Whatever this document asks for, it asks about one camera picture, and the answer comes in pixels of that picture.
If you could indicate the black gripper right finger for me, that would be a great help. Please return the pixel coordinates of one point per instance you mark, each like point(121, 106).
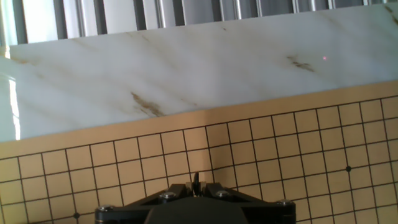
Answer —
point(258, 208)

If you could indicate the white marble pattern sheet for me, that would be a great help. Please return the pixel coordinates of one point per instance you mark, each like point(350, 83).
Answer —
point(186, 68)

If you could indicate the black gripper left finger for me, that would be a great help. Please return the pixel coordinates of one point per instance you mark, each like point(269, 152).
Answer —
point(140, 207)

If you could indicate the black go stone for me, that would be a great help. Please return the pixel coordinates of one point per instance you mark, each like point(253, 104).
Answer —
point(196, 182)

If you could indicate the tan go board mat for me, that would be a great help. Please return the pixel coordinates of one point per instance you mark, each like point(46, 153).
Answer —
point(248, 155)

